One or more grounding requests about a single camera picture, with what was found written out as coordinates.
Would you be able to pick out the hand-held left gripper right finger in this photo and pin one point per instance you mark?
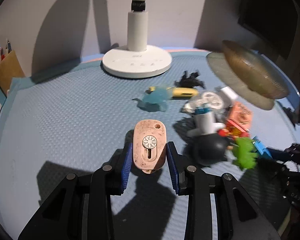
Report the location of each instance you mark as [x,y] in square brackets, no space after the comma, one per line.
[173,170]

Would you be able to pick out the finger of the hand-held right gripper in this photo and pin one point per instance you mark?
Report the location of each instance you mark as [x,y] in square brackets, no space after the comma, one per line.
[295,155]

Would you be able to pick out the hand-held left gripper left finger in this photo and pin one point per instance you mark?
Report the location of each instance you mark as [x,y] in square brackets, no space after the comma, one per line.
[127,165]

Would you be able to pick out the blue plastic toy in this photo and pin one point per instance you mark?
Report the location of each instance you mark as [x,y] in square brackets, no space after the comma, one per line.
[261,147]

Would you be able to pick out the pink utility knife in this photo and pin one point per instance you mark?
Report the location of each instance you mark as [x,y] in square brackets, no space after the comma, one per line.
[150,135]

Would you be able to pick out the black round toy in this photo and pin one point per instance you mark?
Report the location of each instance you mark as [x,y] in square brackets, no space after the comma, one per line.
[210,150]

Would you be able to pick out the bright green dinosaur toy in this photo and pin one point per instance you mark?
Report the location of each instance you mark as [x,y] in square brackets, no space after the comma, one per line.
[245,155]

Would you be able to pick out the white and blue toy figure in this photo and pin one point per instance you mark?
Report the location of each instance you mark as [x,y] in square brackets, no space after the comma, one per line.
[206,121]

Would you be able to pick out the small red toy figure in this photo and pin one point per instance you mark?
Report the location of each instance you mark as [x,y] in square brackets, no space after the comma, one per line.
[223,132]

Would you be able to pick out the orange printed box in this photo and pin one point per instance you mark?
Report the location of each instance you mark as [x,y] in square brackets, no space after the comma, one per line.
[240,116]

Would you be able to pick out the translucent blue dinosaur toy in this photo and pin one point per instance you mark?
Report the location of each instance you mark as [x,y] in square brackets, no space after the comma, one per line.
[153,100]

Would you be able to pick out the white plastic block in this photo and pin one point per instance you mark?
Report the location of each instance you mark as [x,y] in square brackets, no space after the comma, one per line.
[228,93]

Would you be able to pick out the amber ribbed glass bowl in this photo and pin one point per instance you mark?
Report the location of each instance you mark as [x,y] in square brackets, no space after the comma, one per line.
[252,70]

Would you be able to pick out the small black object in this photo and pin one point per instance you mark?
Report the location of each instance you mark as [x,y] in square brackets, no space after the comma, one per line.
[291,115]

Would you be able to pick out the blue textured table mat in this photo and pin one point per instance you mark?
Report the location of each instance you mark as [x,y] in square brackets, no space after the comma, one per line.
[65,120]

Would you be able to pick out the yellow utility knife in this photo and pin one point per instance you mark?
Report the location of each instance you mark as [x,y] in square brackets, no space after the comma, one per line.
[182,93]

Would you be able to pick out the black dinosaur toy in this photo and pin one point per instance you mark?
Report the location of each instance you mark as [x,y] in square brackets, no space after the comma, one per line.
[190,81]

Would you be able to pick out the white desk lamp base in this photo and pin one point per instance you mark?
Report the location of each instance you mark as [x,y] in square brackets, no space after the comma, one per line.
[137,62]

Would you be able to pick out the dark monitor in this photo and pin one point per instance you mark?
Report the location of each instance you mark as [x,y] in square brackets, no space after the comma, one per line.
[267,12]

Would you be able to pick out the cardboard pen holder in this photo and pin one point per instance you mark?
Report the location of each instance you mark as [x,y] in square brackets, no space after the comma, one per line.
[8,72]

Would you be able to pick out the bundle of pens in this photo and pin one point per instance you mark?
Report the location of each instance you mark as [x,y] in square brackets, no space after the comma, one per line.
[0,50]

